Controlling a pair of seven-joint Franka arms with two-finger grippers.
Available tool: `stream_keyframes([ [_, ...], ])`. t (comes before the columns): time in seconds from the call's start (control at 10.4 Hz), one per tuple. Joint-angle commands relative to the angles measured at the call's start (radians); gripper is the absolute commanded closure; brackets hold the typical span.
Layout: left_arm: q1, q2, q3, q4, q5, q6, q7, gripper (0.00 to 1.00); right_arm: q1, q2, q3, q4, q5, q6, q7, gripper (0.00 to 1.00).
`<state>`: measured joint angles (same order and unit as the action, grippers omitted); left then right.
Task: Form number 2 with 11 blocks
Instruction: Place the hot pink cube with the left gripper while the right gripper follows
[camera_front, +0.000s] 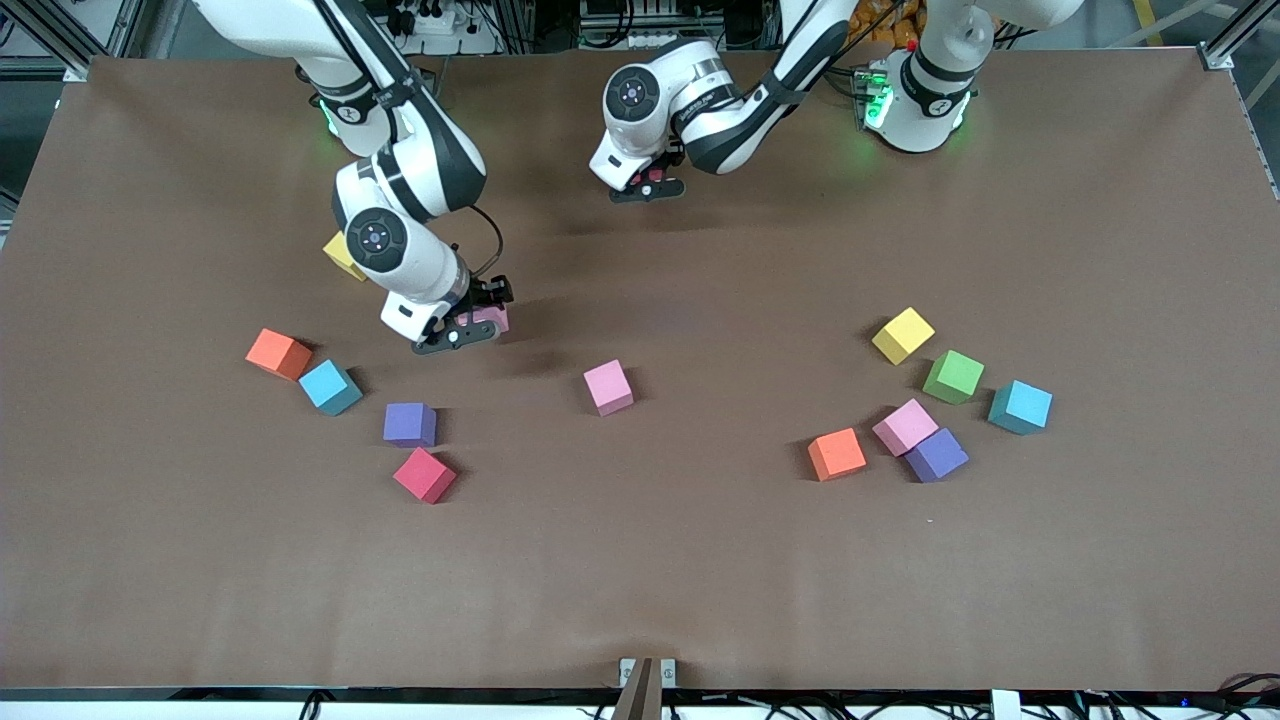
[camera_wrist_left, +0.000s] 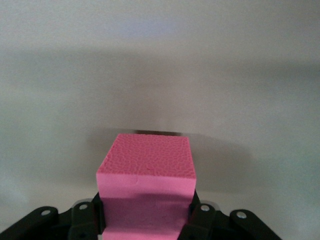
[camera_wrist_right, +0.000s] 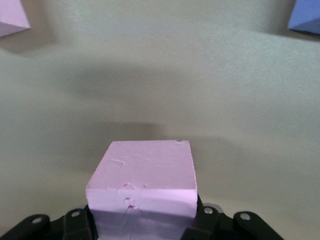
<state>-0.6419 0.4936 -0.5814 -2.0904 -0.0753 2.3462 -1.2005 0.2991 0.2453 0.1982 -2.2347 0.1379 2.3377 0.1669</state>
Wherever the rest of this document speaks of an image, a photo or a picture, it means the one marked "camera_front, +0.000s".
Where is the aluminium frame profile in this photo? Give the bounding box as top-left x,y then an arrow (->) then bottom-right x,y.
1200,0 -> 1280,201
0,0 -> 141,83

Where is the purple foam cube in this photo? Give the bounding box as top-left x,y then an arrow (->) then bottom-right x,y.
904,427 -> 970,484
383,402 -> 439,448

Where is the green foam cube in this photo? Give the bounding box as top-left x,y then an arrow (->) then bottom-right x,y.
921,349 -> 986,406

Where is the teal foam cube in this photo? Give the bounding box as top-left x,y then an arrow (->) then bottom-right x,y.
987,379 -> 1054,436
298,359 -> 365,417

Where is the bag of orange items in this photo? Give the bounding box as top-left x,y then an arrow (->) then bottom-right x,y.
860,0 -> 926,51

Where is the slim white power strip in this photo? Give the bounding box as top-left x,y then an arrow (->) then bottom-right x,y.
598,28 -> 681,51

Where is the brown wooden stick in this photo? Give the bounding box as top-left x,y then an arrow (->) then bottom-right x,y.
612,657 -> 663,720

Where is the black cable bundle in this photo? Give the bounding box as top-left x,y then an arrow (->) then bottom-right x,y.
1075,672 -> 1280,720

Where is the brown paper table cover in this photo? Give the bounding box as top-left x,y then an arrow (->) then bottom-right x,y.
0,52 -> 1280,693

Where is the orange foam cube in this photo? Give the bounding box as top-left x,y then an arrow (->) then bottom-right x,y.
807,427 -> 868,483
245,328 -> 314,382

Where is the small metal bracket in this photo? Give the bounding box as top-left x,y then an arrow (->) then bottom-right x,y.
619,657 -> 677,689

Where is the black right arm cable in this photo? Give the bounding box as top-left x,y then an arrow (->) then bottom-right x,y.
455,203 -> 504,286

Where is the yellow foam cube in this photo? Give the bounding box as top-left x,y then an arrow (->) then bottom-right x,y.
871,306 -> 937,366
322,232 -> 366,282

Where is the white power strip with plugs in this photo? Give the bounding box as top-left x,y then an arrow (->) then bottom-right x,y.
385,0 -> 501,56

